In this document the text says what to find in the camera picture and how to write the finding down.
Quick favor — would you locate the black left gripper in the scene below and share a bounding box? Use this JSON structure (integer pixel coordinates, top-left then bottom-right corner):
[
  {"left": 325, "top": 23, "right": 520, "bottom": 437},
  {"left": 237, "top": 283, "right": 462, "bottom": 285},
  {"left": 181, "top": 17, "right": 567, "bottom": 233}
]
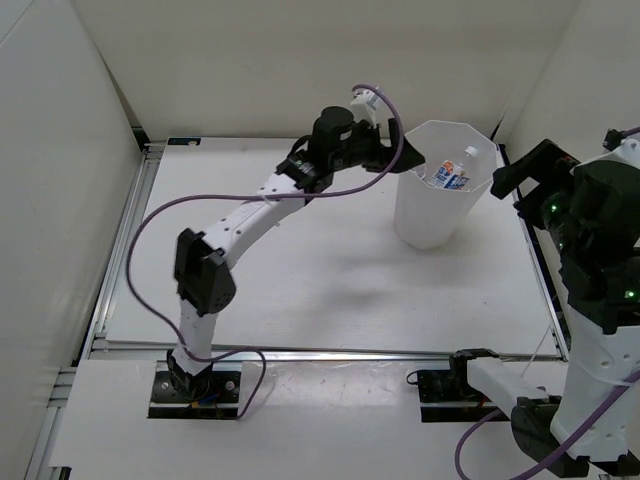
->
[{"left": 329, "top": 118, "right": 424, "bottom": 174}]

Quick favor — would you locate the clear bottle red-blue label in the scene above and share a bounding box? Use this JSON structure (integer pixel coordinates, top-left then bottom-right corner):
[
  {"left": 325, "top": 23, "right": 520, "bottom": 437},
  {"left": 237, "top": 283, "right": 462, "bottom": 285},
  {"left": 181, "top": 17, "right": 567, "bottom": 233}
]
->
[{"left": 427, "top": 146, "right": 478, "bottom": 190}]

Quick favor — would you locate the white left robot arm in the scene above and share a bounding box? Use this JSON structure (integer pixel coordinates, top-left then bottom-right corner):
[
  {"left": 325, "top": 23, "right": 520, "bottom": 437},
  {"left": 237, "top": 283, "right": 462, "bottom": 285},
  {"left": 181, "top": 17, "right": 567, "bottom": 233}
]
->
[{"left": 168, "top": 106, "right": 425, "bottom": 401}]

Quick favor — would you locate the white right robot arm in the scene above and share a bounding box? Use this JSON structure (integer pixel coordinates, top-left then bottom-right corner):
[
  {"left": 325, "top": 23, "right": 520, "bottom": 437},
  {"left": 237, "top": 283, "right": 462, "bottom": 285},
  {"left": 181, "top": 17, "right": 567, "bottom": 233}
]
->
[{"left": 449, "top": 138, "right": 639, "bottom": 478}]

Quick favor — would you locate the white octagonal plastic bin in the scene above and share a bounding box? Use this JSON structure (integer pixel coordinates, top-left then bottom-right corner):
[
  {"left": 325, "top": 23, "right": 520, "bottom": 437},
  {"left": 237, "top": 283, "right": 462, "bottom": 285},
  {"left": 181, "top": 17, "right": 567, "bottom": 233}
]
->
[{"left": 393, "top": 120, "right": 499, "bottom": 250}]

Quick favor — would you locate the blue label sticker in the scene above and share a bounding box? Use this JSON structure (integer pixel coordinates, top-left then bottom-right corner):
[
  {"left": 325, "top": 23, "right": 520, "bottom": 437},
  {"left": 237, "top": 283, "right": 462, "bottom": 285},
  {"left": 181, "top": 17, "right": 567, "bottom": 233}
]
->
[{"left": 167, "top": 137, "right": 201, "bottom": 146}]

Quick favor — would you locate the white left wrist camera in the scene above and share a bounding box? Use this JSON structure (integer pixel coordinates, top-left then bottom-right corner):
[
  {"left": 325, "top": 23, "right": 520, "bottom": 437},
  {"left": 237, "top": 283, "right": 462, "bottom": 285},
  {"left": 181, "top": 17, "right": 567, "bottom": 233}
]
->
[{"left": 350, "top": 88, "right": 379, "bottom": 127}]

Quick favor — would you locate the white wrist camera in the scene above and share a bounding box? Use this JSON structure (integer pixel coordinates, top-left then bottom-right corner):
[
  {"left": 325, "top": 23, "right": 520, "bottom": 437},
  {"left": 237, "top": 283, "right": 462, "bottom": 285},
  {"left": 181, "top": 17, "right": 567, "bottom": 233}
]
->
[
  {"left": 350, "top": 88, "right": 379, "bottom": 127},
  {"left": 603, "top": 127, "right": 639, "bottom": 169}
]

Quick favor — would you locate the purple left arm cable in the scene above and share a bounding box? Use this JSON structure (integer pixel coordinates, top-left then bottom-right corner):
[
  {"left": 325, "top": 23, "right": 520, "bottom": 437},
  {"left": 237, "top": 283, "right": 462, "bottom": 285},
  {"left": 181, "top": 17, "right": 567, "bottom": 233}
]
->
[{"left": 125, "top": 83, "right": 404, "bottom": 420}]

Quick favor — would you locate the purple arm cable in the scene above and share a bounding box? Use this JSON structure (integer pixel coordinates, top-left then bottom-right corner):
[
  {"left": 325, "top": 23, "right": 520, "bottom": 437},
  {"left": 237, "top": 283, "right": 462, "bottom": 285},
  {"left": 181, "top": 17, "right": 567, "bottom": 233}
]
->
[
  {"left": 457, "top": 127, "right": 640, "bottom": 480},
  {"left": 125, "top": 83, "right": 404, "bottom": 420}
]

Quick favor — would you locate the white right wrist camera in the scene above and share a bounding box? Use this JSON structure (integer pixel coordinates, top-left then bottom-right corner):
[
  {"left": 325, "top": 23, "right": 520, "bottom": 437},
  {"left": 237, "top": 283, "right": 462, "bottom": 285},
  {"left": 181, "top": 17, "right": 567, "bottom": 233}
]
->
[{"left": 603, "top": 127, "right": 639, "bottom": 169}]

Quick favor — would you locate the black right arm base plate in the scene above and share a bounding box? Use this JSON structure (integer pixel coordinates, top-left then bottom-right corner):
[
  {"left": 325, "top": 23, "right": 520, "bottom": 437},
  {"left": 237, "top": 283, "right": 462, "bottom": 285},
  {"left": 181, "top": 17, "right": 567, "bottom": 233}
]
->
[{"left": 405, "top": 369, "right": 508, "bottom": 424}]

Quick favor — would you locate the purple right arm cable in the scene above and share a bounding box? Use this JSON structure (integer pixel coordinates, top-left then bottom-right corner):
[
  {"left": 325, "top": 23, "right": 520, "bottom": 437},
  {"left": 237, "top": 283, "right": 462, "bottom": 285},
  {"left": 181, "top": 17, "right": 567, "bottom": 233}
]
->
[{"left": 457, "top": 127, "right": 640, "bottom": 480}]

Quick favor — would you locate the aluminium left frame rail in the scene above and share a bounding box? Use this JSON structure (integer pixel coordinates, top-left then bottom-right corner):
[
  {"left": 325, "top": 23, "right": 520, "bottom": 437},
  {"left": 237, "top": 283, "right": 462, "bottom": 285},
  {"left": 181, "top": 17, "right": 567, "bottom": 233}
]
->
[{"left": 99, "top": 149, "right": 161, "bottom": 301}]

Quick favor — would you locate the aluminium frame rail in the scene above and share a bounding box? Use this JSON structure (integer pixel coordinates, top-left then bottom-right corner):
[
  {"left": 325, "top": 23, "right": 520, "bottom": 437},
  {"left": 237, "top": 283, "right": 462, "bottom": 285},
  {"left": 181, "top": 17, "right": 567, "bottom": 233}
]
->
[
  {"left": 99, "top": 342, "right": 566, "bottom": 362},
  {"left": 99, "top": 149, "right": 161, "bottom": 301}
]

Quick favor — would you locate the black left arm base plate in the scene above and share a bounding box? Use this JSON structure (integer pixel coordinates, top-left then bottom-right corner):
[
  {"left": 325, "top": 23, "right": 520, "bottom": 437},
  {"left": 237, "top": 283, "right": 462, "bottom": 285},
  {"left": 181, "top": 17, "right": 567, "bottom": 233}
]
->
[{"left": 147, "top": 364, "right": 242, "bottom": 420}]

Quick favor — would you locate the aluminium front frame rail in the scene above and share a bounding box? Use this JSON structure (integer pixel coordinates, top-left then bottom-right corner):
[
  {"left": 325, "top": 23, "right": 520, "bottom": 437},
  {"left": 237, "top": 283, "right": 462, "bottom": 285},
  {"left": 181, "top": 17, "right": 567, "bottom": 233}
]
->
[{"left": 99, "top": 342, "right": 566, "bottom": 362}]

